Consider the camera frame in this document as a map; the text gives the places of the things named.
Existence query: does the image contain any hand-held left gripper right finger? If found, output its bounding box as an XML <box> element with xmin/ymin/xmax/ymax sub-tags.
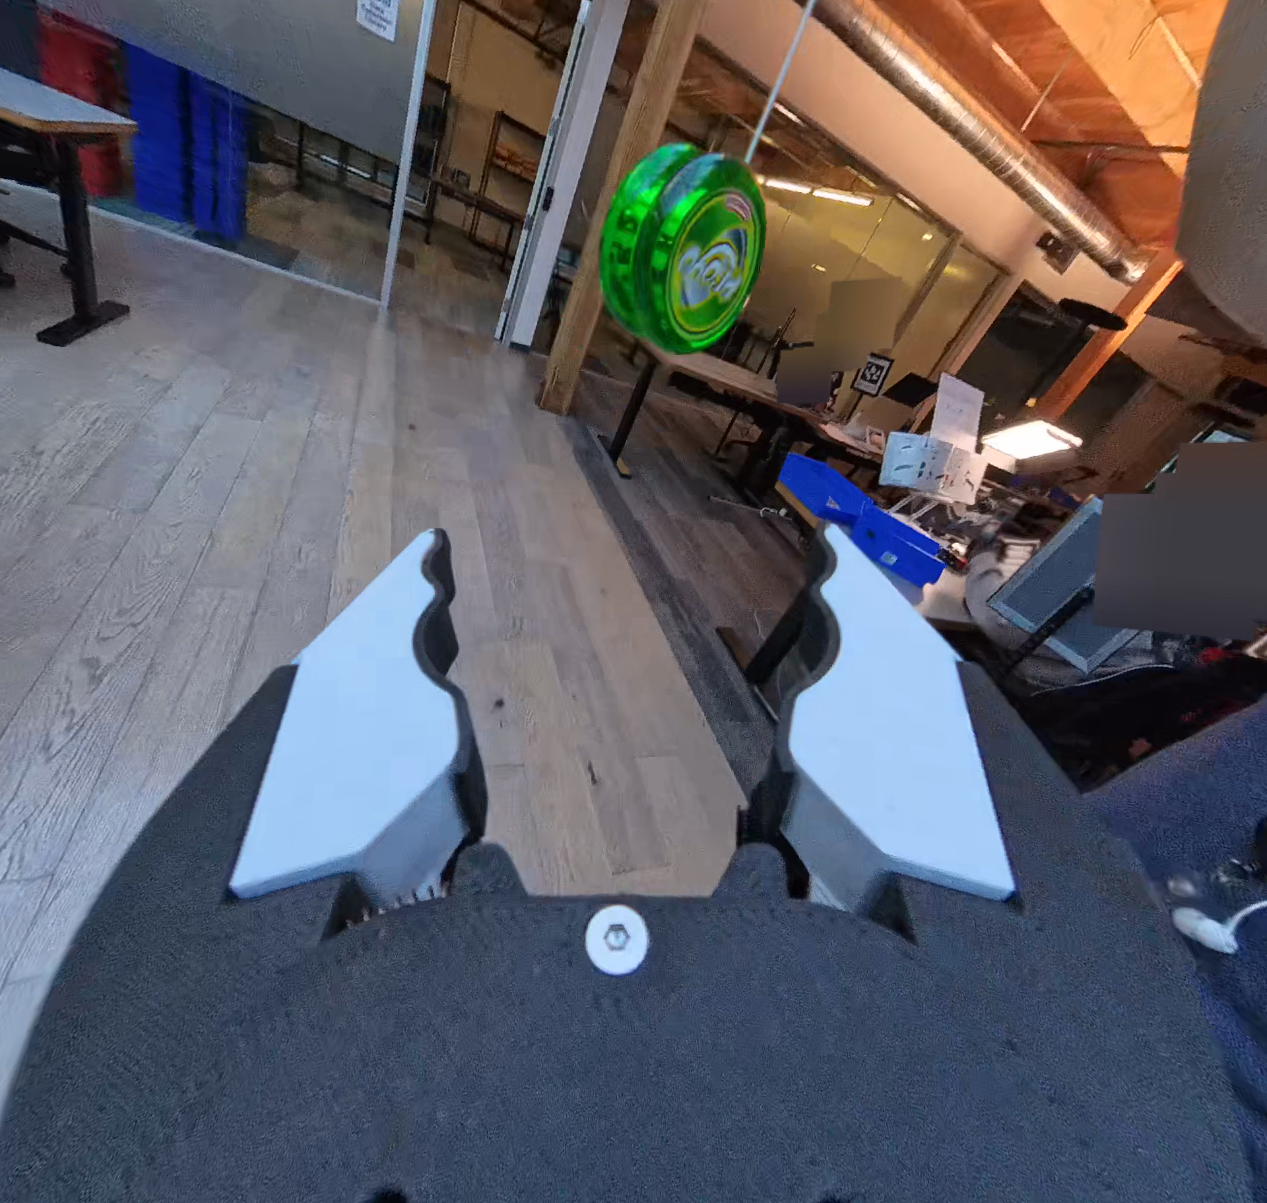
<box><xmin>742</xmin><ymin>522</ymin><xmax>1021</xmax><ymax>914</ymax></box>

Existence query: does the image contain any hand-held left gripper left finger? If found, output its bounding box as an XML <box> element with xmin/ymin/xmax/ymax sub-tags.
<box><xmin>229</xmin><ymin>528</ymin><xmax>489</xmax><ymax>914</ymax></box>

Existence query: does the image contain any green yoyo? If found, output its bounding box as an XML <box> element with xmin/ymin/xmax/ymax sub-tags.
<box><xmin>600</xmin><ymin>143</ymin><xmax>770</xmax><ymax>356</ymax></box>

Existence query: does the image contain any white yoyo string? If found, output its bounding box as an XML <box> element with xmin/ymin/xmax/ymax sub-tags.
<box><xmin>745</xmin><ymin>0</ymin><xmax>845</xmax><ymax>164</ymax></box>

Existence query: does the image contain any office desk with black legs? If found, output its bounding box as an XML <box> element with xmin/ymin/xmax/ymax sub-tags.
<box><xmin>717</xmin><ymin>490</ymin><xmax>981</xmax><ymax>720</ymax></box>

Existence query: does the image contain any grey mesh panel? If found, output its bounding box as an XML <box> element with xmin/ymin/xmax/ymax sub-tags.
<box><xmin>990</xmin><ymin>494</ymin><xmax>1141</xmax><ymax>675</ymax></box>

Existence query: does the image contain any white perforated box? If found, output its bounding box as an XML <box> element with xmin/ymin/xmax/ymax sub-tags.
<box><xmin>879</xmin><ymin>432</ymin><xmax>992</xmax><ymax>503</ymax></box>

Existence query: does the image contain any lit desk lamp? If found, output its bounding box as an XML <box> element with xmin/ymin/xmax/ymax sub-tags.
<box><xmin>981</xmin><ymin>418</ymin><xmax>1087</xmax><ymax>462</ymax></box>

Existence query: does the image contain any white paper sheet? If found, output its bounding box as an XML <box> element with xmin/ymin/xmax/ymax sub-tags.
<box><xmin>930</xmin><ymin>371</ymin><xmax>989</xmax><ymax>452</ymax></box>

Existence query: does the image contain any long office desk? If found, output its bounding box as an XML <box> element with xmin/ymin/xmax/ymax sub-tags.
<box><xmin>594</xmin><ymin>332</ymin><xmax>892</xmax><ymax>483</ymax></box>

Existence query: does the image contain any stack of blue crates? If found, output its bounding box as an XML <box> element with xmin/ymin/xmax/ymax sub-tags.
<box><xmin>123</xmin><ymin>39</ymin><xmax>249</xmax><ymax>239</ymax></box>

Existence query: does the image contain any white top office desk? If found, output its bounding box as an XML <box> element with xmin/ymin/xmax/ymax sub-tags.
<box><xmin>0</xmin><ymin>70</ymin><xmax>140</xmax><ymax>349</ymax></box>

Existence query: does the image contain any stack of red crates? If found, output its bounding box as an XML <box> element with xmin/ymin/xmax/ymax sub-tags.
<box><xmin>40</xmin><ymin>9</ymin><xmax>127</xmax><ymax>200</ymax></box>

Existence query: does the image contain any thin white cable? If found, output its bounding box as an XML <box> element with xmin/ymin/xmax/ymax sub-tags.
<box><xmin>1168</xmin><ymin>877</ymin><xmax>1267</xmax><ymax>956</ymax></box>

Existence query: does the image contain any silver ventilation duct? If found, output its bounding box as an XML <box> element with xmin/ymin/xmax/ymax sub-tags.
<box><xmin>732</xmin><ymin>0</ymin><xmax>1156</xmax><ymax>285</ymax></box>

